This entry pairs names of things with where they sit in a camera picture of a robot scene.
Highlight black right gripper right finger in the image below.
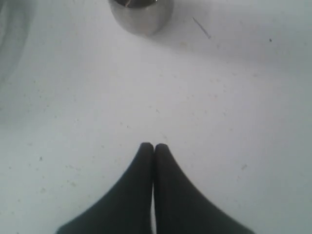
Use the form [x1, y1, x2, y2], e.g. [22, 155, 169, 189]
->
[154, 144, 253, 234]

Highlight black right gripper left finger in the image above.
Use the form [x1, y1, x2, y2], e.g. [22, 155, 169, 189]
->
[57, 142, 154, 234]

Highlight stainless steel cup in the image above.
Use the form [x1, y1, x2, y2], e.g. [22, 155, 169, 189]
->
[108, 0, 174, 36]

